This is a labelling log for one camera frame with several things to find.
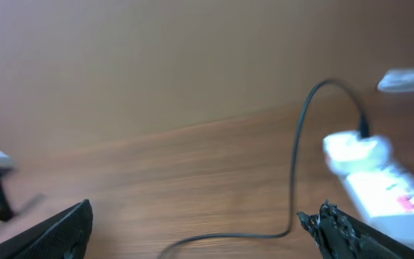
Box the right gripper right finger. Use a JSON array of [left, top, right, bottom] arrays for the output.
[[297, 201, 414, 259]]

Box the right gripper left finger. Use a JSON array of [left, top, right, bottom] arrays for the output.
[[0, 199, 93, 259]]

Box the white power strip socket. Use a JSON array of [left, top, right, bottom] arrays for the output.
[[323, 131, 414, 249]]

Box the white power strip cord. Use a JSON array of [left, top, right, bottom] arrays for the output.
[[377, 66, 414, 94]]

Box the black USB charging cable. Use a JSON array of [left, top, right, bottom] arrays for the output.
[[156, 78, 372, 259]]

